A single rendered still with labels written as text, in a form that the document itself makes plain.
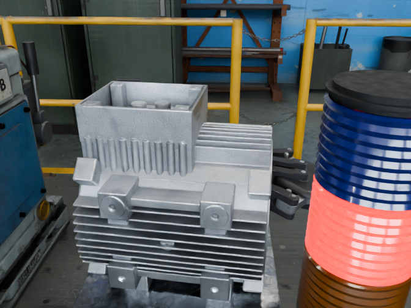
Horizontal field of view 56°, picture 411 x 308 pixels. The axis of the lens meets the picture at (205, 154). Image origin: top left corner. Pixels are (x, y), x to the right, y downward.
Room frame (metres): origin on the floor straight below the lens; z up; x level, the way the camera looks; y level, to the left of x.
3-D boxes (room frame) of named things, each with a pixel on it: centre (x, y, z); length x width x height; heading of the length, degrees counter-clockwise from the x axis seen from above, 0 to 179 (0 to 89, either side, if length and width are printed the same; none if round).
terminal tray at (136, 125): (0.41, 0.06, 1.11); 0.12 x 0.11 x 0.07; 81
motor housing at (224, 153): (0.40, 0.02, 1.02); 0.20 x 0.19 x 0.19; 81
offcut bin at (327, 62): (4.53, -1.39, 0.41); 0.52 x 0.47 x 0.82; 87
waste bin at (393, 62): (4.56, -2.23, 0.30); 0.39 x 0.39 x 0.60
